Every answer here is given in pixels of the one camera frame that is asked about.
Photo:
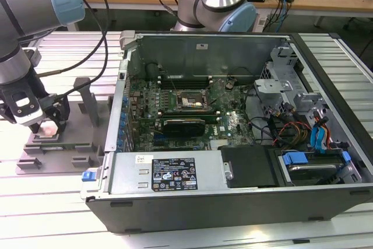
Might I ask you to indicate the grey case latch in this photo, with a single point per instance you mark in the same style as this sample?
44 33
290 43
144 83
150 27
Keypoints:
128 37

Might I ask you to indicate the black plastic shroud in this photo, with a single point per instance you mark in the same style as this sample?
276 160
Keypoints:
250 167

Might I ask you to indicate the CPU socket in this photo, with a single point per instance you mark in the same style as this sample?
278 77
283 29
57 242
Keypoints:
190 98

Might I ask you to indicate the silver green CPU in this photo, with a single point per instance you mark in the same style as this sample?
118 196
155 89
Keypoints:
48 131

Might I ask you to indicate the white paper tag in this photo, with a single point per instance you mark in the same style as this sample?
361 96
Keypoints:
261 22

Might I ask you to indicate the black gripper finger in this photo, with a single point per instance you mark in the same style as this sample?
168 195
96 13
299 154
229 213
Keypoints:
62 112
35 129

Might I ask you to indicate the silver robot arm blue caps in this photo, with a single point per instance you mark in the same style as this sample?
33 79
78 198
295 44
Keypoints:
17 7

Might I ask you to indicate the white wrist camera black mount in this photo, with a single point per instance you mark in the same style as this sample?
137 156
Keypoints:
27 115

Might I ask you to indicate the grey parts rack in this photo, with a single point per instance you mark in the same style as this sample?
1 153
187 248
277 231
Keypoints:
78 132

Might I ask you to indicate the black graphics card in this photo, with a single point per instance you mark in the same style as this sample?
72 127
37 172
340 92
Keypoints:
183 129

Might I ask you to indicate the blue case latch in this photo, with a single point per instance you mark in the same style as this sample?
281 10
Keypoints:
88 175

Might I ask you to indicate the RAM slot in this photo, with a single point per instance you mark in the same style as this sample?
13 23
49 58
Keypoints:
186 87
186 84
180 113
211 120
180 110
186 80
180 117

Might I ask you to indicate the silver power supply with label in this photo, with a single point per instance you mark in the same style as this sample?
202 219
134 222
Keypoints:
128 173

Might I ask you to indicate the silver metal drive cage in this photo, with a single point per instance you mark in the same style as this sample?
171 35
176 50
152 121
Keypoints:
268 85

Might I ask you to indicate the silver chipset heatsink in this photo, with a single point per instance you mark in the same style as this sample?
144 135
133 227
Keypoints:
218 144

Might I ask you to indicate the hard disk in blue carrier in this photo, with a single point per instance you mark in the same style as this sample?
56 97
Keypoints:
295 158

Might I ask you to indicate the open black PC case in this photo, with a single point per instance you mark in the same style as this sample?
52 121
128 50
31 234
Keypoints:
204 214

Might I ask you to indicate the thin metal locking lever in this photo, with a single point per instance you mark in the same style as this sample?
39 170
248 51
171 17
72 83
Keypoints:
172 82
212 85

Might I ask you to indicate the green motherboard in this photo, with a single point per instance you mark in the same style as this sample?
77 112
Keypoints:
144 132

